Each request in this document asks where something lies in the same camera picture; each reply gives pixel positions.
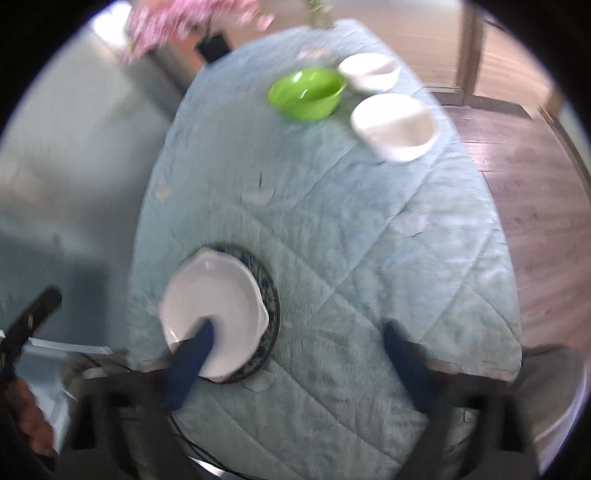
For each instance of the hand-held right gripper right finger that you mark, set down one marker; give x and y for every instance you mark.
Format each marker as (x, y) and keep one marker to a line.
(406, 364)

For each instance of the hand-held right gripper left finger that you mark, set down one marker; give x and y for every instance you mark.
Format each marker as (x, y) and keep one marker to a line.
(194, 355)

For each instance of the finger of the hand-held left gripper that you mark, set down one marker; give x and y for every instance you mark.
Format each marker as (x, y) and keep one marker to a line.
(34, 314)

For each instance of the white scalloped plate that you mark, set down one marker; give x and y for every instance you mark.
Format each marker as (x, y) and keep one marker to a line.
(212, 304)

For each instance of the blue patterned plate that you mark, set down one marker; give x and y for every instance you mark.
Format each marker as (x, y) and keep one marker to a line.
(273, 309)

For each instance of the large white bowl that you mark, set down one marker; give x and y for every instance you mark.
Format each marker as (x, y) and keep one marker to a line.
(395, 127)

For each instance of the green plastic bowl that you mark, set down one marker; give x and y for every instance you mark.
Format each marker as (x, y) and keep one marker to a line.
(307, 92)

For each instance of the small white bowl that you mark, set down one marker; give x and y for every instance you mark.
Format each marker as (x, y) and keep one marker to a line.
(369, 71)

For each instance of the person's left hand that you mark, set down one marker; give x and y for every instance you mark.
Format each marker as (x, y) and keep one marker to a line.
(27, 415)

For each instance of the light blue quilted blanket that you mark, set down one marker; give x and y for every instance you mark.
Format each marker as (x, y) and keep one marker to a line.
(323, 254)

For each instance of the grey cushioned chair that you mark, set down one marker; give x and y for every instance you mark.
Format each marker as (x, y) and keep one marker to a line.
(549, 392)

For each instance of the potted pink blossom tree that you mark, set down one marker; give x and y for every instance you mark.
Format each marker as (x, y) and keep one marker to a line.
(184, 18)

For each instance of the glass vase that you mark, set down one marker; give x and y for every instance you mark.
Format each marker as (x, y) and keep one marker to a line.
(321, 16)

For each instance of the wooden door frame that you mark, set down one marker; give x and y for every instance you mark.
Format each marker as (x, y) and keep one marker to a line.
(471, 46)

